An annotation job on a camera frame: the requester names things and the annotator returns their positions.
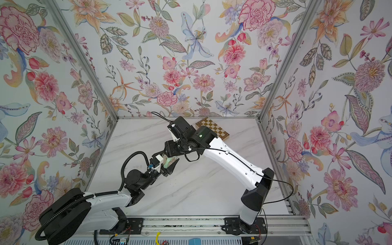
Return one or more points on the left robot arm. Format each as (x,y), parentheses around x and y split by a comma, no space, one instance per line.
(79,212)

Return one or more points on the blue small box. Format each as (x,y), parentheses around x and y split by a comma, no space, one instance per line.
(195,241)

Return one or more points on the wooden folding chess board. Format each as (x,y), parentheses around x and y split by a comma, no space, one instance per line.
(209,123)

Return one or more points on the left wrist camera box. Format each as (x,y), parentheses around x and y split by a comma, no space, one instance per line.
(156,162)

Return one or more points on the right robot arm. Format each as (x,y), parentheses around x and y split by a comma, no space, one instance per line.
(204,141)

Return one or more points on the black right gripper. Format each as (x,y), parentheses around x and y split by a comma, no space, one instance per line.
(171,147)

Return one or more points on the yellow cable tie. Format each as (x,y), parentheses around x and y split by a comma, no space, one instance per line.
(157,239)

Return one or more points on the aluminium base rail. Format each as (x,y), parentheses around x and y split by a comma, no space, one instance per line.
(211,225)

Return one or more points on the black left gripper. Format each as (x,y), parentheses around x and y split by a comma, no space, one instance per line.
(166,172)

